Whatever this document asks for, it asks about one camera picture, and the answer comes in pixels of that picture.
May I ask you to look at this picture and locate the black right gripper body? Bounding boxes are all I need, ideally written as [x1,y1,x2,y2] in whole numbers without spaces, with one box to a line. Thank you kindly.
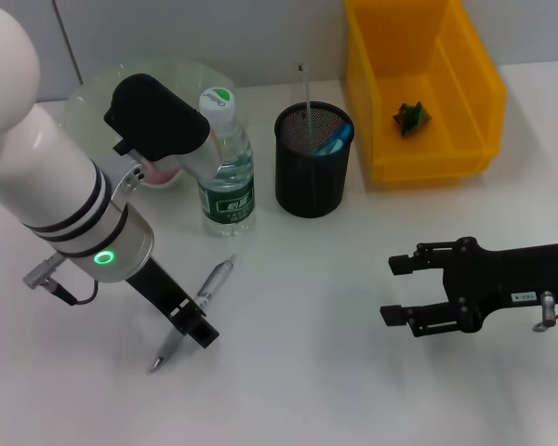
[441,236,558,335]

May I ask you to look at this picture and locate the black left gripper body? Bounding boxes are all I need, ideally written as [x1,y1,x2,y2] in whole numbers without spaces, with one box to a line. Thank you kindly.
[125,255,201,326]

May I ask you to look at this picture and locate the silver ballpoint pen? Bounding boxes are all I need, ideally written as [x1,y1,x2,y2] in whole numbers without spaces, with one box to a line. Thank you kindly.
[148,254,237,374]

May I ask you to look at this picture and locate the clear green-label water bottle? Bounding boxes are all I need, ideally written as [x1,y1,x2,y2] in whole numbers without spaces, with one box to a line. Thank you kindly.
[197,85,257,238]

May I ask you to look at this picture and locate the pink toy peach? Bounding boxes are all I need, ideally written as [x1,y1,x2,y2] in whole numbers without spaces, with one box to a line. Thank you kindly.
[141,157,183,187]

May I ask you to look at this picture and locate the blue scissors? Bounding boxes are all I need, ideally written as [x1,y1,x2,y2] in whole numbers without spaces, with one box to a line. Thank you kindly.
[313,121,353,157]

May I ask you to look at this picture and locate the clear plastic ruler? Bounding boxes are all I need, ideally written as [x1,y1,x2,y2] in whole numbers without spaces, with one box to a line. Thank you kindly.
[291,59,315,154]

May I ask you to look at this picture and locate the black mesh pen holder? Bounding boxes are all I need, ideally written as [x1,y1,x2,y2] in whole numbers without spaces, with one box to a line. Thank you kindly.
[273,102,355,218]

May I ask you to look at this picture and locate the translucent green fruit plate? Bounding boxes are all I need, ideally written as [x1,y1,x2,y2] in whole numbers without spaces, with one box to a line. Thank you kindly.
[63,55,237,190]

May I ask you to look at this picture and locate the yellow plastic bin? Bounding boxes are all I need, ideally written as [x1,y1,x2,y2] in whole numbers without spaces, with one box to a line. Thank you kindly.
[343,0,508,183]

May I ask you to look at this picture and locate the right arm cable with plugs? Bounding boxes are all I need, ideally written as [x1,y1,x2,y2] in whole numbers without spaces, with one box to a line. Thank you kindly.
[532,291,558,332]

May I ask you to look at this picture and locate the arm cable with plugs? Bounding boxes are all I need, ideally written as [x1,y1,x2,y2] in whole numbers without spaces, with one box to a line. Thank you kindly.
[532,291,558,332]
[21,253,99,308]

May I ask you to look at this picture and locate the left arm cable with plugs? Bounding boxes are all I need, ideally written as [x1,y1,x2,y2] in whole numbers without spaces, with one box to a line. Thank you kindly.
[21,253,99,308]

